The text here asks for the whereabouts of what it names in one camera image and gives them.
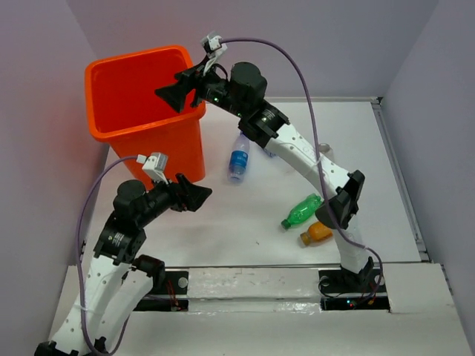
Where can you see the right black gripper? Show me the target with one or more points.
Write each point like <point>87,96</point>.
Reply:
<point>176,94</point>

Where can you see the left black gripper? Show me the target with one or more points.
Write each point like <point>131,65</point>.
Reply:
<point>185,195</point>

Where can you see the blue label bottle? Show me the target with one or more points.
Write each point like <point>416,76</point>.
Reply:
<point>269,153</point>
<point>238,159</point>

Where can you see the green plastic bottle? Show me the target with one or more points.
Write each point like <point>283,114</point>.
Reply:
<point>302,211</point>

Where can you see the orange juice bottle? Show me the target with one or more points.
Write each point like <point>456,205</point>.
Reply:
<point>316,233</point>

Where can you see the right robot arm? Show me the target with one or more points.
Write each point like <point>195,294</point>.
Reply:
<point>242,95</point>

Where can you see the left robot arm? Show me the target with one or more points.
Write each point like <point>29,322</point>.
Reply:
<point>119,276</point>

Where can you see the orange plastic bin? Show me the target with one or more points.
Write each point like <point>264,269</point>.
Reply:
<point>124,111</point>

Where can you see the clear plastic cup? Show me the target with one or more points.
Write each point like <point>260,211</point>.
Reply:
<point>326,149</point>

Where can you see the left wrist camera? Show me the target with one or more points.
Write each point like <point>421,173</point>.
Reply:
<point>154,165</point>

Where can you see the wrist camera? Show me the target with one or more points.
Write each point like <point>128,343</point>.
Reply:
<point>154,165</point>
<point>211,43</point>

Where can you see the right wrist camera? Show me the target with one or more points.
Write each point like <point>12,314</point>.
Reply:
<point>211,43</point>

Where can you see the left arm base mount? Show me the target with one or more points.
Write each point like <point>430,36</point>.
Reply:
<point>170,296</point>

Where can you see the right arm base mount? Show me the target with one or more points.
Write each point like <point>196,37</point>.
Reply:
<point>338,295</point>

